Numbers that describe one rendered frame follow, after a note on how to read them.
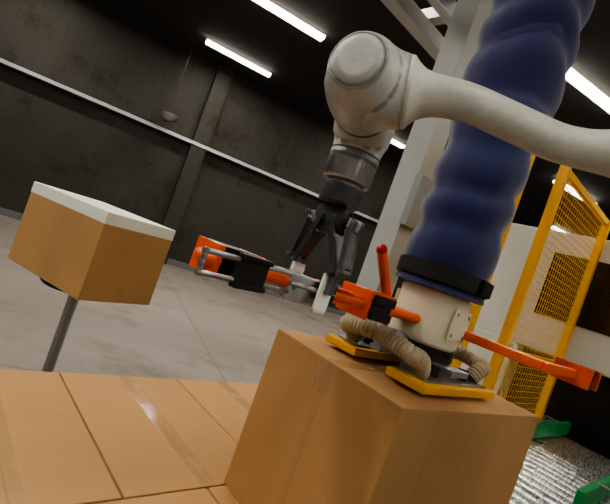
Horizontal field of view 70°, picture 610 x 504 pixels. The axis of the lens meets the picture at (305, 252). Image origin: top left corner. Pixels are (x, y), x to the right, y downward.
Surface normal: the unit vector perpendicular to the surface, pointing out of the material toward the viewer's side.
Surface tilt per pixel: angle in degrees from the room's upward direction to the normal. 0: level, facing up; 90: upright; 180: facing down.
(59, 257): 90
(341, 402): 90
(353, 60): 91
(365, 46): 92
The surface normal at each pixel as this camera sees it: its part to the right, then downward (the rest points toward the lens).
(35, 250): -0.45, -0.16
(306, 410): -0.73, -0.26
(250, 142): 0.40, 0.15
